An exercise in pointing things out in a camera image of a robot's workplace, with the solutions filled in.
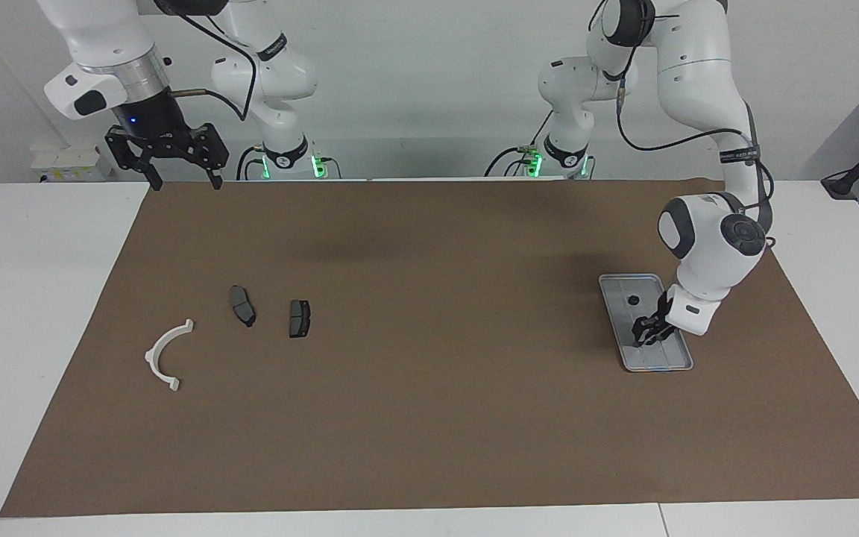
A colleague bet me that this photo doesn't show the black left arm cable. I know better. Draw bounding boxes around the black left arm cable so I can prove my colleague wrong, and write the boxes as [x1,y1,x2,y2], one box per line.
[614,71,775,221]

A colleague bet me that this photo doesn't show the brown table mat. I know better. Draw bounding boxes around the brown table mat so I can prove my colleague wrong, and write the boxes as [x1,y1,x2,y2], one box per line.
[0,179,859,518]

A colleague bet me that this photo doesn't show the white power box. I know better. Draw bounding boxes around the white power box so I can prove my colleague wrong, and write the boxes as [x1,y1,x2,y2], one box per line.
[31,145,113,182]

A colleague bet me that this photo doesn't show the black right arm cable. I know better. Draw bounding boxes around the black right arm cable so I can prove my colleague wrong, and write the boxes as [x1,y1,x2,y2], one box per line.
[174,11,259,122]

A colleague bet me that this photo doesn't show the black base cable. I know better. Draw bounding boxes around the black base cable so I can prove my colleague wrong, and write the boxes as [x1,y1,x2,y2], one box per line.
[235,145,266,181]
[484,112,556,178]

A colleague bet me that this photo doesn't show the black left base cable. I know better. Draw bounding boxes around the black left base cable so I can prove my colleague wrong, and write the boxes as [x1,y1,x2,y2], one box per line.
[484,112,556,178]

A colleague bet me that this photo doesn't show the black right base cable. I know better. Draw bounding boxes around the black right base cable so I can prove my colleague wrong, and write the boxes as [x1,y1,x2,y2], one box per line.
[235,145,266,181]

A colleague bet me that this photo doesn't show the silver metal tray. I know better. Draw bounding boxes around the silver metal tray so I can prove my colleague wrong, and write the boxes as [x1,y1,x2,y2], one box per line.
[598,273,694,373]

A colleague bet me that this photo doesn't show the white curved plastic bracket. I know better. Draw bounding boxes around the white curved plastic bracket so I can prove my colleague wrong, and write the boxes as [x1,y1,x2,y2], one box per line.
[145,318,195,392]

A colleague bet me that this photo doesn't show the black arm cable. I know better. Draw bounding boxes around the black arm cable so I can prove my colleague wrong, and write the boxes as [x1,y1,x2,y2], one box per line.
[174,11,259,122]
[614,71,775,221]

